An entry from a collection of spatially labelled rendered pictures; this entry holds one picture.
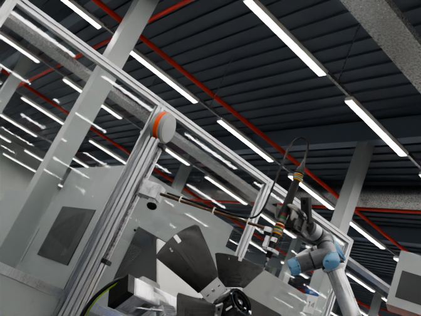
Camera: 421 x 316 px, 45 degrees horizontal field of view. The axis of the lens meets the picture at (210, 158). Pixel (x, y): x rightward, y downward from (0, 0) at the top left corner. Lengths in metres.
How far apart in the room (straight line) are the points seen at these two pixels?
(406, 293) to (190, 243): 4.13
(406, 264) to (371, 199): 6.39
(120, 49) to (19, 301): 4.64
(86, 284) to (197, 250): 0.56
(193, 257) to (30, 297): 0.79
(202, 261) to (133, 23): 5.09
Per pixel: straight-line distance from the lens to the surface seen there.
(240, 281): 2.14
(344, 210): 9.26
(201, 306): 1.83
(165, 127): 2.46
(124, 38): 6.66
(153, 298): 1.91
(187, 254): 1.99
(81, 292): 2.31
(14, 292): 2.39
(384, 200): 12.07
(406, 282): 5.92
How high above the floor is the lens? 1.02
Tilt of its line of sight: 19 degrees up
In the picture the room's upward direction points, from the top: 24 degrees clockwise
